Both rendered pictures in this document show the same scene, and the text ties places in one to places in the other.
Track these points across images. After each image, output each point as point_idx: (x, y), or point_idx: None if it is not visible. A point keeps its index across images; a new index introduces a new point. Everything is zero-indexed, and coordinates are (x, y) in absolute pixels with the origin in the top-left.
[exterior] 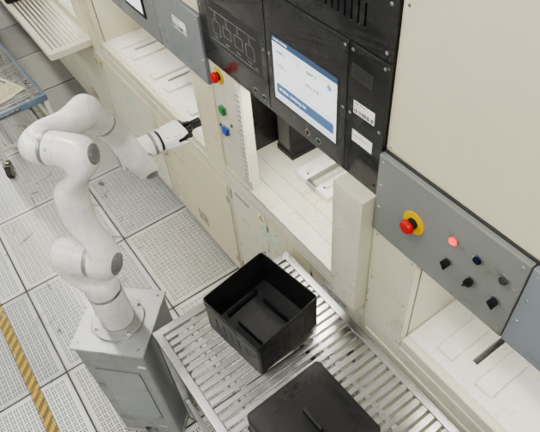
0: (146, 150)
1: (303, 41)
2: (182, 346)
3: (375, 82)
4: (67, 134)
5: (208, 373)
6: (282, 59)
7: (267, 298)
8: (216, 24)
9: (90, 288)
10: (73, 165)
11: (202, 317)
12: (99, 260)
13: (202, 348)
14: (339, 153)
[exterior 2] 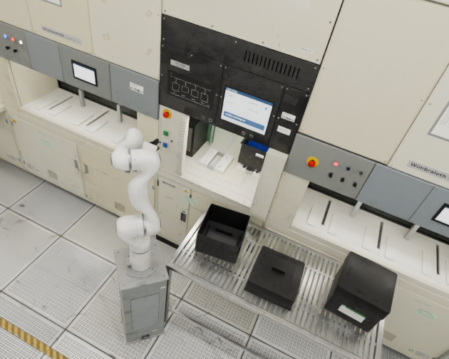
0: None
1: (251, 88)
2: (187, 265)
3: (298, 102)
4: (143, 149)
5: (209, 273)
6: (231, 98)
7: (215, 228)
8: (176, 85)
9: (140, 243)
10: (153, 165)
11: (188, 248)
12: (156, 221)
13: (198, 262)
14: (265, 139)
